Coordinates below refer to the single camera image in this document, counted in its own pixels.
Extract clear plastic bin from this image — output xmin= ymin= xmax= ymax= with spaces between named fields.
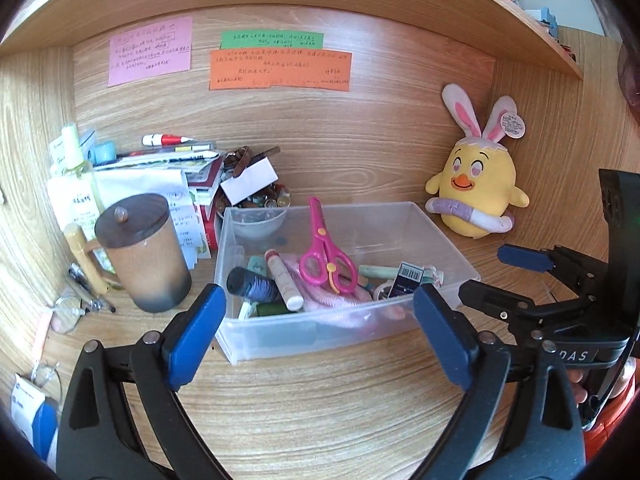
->
xmin=214 ymin=201 xmax=482 ymax=365

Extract orange paper note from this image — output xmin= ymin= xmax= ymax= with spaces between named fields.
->
xmin=209 ymin=49 xmax=353 ymax=92

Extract stack of books and papers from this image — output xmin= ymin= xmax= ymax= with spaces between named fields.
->
xmin=92 ymin=146 xmax=227 ymax=271

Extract pale green tube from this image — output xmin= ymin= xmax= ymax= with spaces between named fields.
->
xmin=358 ymin=264 xmax=401 ymax=279

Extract black barcode card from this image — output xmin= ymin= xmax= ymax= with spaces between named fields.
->
xmin=389 ymin=261 xmax=426 ymax=297

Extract white blue card box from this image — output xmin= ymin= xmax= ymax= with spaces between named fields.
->
xmin=10 ymin=372 xmax=59 ymax=462

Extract dark green tube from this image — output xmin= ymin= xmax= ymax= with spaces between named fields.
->
xmin=255 ymin=300 xmax=297 ymax=317

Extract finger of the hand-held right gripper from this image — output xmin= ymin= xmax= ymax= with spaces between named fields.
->
xmin=497 ymin=243 xmax=609 ymax=292
xmin=459 ymin=280 xmax=587 ymax=334

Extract wooden mug with lid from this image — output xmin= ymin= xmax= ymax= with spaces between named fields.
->
xmin=64 ymin=193 xmax=194 ymax=314

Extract cream tube with white cap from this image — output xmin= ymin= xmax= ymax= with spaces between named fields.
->
xmin=264 ymin=248 xmax=305 ymax=310

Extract red white marker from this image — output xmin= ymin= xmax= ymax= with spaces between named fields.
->
xmin=142 ymin=133 xmax=194 ymax=147

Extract pink paper note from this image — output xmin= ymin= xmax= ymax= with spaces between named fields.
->
xmin=108 ymin=16 xmax=193 ymax=88

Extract brown hair clip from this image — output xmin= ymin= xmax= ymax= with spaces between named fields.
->
xmin=224 ymin=145 xmax=281 ymax=177

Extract glass bowl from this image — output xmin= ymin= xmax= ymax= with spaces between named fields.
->
xmin=225 ymin=205 xmax=290 ymax=241

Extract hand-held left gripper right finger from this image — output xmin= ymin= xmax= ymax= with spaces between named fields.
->
xmin=412 ymin=283 xmax=587 ymax=480

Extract person's right hand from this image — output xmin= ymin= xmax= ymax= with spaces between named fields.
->
xmin=566 ymin=367 xmax=589 ymax=409

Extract clear eyeglasses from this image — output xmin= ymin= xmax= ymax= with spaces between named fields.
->
xmin=30 ymin=295 xmax=89 ymax=401

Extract pink scissors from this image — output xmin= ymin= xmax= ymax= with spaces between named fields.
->
xmin=299 ymin=197 xmax=359 ymax=295

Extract clear bottle yellow liquid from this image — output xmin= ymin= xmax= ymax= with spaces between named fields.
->
xmin=49 ymin=122 xmax=104 ymax=234

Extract dark blue thread spool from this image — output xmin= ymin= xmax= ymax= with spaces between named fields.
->
xmin=226 ymin=267 xmax=281 ymax=304

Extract yellow chick plush toy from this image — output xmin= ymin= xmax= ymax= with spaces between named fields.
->
xmin=425 ymin=83 xmax=531 ymax=240

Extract green paper note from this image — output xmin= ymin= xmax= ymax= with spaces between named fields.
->
xmin=220 ymin=30 xmax=325 ymax=53

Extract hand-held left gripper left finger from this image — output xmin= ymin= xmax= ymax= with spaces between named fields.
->
xmin=55 ymin=283 xmax=233 ymax=480

